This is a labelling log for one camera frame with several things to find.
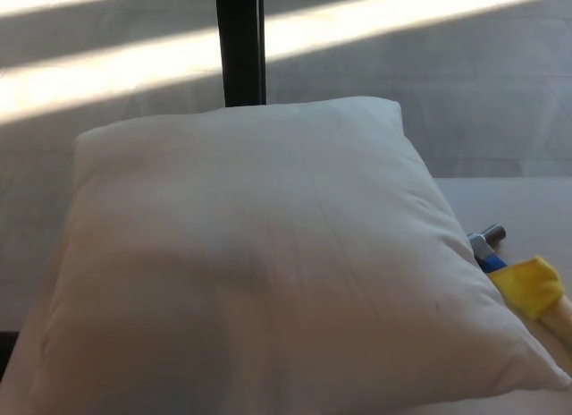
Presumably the blue hammer with yellow wrap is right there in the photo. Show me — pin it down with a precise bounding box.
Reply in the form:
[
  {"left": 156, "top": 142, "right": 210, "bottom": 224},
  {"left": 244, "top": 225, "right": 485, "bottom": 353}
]
[{"left": 466, "top": 224, "right": 572, "bottom": 359}]

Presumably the black vertical post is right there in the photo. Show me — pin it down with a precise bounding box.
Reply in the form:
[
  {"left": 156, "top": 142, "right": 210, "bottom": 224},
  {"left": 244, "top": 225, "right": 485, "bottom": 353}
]
[{"left": 214, "top": 0, "right": 268, "bottom": 108}]

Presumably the white square pillow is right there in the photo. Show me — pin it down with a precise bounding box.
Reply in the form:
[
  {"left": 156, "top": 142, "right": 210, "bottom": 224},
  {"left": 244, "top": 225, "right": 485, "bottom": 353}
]
[{"left": 8, "top": 97, "right": 572, "bottom": 415}]

